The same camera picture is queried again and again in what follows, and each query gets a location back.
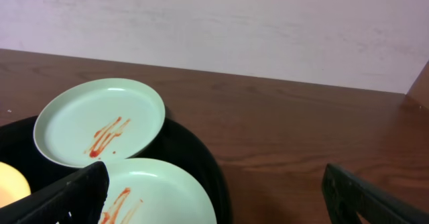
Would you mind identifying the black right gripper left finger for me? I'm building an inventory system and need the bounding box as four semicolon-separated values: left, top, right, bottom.
1;162;109;224

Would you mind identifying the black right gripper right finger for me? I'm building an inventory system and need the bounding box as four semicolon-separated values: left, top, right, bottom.
322;164;428;224

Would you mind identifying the mint green plate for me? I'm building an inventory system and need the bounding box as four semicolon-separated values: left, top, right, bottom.
99;158;217;224

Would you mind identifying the yellow plate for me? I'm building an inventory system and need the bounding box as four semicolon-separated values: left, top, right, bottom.
0;162;31;207

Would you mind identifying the mint plate with ketchup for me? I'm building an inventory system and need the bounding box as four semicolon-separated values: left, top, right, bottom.
33;78;166;168

